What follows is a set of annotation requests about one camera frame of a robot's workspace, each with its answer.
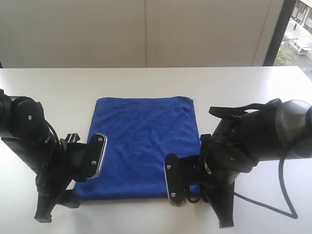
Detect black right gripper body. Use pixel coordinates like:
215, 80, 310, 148
195, 134, 238, 207

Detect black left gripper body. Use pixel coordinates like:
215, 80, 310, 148
35, 133, 80, 202

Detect blue microfiber towel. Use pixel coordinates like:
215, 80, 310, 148
74, 96, 200, 201

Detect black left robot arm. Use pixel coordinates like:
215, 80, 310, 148
0, 90, 86, 223

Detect white van outside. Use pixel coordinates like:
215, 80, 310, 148
290, 39, 312, 56

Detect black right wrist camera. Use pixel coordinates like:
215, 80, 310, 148
164, 154, 201, 207

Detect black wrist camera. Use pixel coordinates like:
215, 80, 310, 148
71, 133, 107, 182
164, 154, 201, 207

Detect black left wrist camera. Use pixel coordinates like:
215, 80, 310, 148
71, 133, 107, 182

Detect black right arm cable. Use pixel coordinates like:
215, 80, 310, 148
208, 101, 299, 213

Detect dark window frame post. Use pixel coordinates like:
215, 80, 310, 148
263, 0, 296, 66

